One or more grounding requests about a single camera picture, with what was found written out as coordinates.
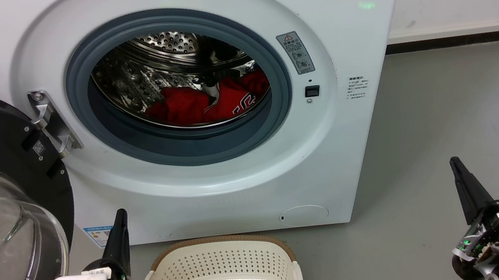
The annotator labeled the round white filter cover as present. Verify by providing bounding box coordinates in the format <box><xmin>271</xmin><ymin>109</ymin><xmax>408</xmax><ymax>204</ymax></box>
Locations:
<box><xmin>278</xmin><ymin>203</ymin><xmax>330</xmax><ymax>228</ymax></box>

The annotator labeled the silver metal door hinge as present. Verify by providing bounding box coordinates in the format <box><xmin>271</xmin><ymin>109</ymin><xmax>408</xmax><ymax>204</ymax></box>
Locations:
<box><xmin>27</xmin><ymin>85</ymin><xmax>85</xmax><ymax>162</ymax></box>

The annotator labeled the stainless steel washing machine drum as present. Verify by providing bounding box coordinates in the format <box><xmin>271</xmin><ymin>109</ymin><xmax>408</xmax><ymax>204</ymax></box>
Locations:
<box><xmin>87</xmin><ymin>20</ymin><xmax>275</xmax><ymax>141</ymax></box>

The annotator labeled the cream perforated laundry basket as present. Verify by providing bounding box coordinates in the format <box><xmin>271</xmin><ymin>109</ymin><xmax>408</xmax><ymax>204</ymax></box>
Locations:
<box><xmin>138</xmin><ymin>226</ymin><xmax>304</xmax><ymax>280</ymax></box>

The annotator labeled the white and black baseboard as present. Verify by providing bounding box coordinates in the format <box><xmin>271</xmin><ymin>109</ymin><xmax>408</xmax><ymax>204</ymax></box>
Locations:
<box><xmin>383</xmin><ymin>18</ymin><xmax>499</xmax><ymax>56</ymax></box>

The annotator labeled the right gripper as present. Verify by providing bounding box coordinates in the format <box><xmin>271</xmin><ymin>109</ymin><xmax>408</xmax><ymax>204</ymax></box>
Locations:
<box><xmin>439</xmin><ymin>151</ymin><xmax>499</xmax><ymax>280</ymax></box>

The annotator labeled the grey rubber door gasket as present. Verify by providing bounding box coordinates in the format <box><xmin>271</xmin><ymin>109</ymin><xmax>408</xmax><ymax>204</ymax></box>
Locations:
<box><xmin>58</xmin><ymin>0</ymin><xmax>300</xmax><ymax>181</ymax></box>

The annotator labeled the red garment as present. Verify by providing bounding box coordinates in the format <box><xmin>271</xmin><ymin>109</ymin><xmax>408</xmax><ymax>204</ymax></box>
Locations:
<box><xmin>142</xmin><ymin>68</ymin><xmax>274</xmax><ymax>132</ymax></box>

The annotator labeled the blue and white energy label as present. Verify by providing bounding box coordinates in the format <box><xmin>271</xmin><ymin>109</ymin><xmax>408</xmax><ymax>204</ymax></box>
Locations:
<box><xmin>83</xmin><ymin>224</ymin><xmax>116</xmax><ymax>250</ymax></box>

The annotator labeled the white front-load washing machine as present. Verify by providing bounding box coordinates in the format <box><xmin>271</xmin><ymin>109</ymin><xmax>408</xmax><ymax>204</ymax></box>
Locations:
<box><xmin>0</xmin><ymin>0</ymin><xmax>436</xmax><ymax>265</ymax></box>

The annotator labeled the white text sticker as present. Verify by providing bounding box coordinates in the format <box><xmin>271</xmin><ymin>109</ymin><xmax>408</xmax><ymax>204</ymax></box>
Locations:
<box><xmin>345</xmin><ymin>74</ymin><xmax>372</xmax><ymax>101</ymax></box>

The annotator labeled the grey warning label sticker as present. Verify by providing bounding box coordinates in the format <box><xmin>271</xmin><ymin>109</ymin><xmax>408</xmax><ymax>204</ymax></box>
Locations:
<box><xmin>275</xmin><ymin>29</ymin><xmax>317</xmax><ymax>77</ymax></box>

